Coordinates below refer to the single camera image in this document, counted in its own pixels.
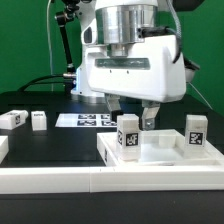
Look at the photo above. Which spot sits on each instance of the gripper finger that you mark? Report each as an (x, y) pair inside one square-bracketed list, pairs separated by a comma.
[(112, 102), (150, 110)]

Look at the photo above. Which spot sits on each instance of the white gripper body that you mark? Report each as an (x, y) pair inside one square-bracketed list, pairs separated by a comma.
[(148, 73)]

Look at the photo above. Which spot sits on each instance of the white square table top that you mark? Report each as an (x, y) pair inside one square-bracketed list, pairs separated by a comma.
[(158, 148)]

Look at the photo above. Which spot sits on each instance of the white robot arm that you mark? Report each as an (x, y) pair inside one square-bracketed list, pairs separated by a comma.
[(116, 24)]

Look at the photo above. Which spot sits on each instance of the white sheet with markers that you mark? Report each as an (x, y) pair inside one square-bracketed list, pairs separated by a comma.
[(84, 120)]

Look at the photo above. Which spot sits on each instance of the white U-shaped obstacle fence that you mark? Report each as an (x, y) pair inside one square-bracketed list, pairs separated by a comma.
[(110, 178)]

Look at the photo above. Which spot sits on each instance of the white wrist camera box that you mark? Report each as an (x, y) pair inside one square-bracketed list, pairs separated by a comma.
[(190, 71)]

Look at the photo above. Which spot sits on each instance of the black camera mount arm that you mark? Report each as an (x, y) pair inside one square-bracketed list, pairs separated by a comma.
[(62, 18)]

